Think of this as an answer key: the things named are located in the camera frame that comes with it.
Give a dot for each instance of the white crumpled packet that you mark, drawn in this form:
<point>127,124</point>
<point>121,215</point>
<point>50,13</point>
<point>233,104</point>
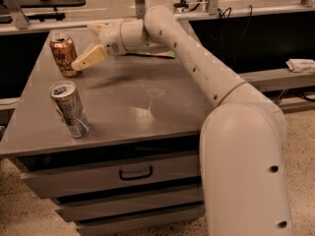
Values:
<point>301,65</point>

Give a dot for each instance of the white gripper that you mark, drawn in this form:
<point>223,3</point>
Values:
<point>110,37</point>

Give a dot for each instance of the silver energy drink can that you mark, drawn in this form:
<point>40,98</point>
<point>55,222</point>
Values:
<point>67,102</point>

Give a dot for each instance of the orange soda can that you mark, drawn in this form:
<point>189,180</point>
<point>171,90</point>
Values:
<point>64,53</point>

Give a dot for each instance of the metal frame rail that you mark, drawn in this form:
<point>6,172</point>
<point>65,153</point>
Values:
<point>18,19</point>

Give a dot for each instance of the black drawer handle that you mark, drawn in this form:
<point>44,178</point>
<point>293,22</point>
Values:
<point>136,175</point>

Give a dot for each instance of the green snack bag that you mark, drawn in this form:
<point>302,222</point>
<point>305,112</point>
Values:
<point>165,54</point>

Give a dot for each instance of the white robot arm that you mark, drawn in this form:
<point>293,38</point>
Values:
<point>241,140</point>

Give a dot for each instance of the grey drawer cabinet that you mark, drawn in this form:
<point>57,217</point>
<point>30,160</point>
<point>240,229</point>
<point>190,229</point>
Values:
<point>142,111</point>

